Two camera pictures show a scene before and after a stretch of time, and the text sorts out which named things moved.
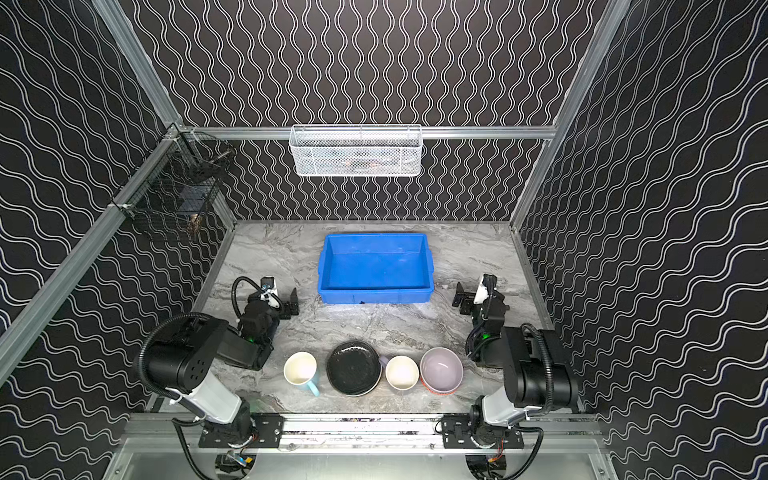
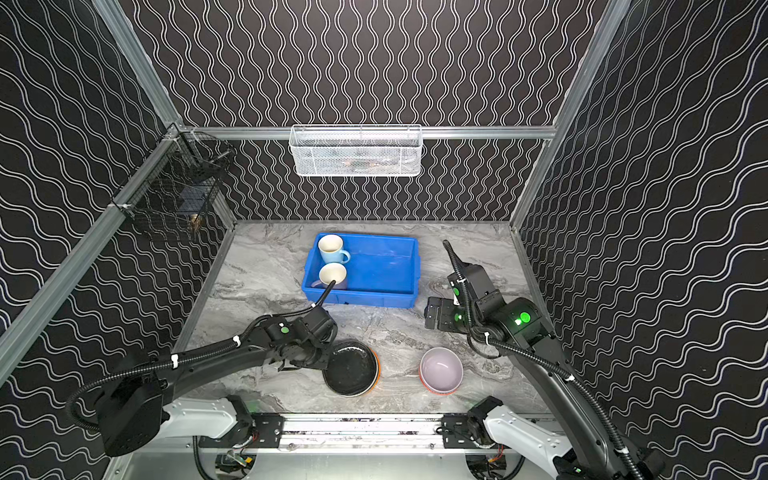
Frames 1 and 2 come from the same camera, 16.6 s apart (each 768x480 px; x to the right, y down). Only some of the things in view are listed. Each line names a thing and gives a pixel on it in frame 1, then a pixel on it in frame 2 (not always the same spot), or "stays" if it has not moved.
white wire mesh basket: (355, 150) stays
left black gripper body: (284, 302) -> (303, 354)
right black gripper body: (480, 301) -> (441, 312)
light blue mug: (301, 370) -> (330, 247)
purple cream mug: (402, 372) -> (331, 272)
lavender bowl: (441, 371) stays
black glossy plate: (354, 369) stays
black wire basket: (181, 179) stays
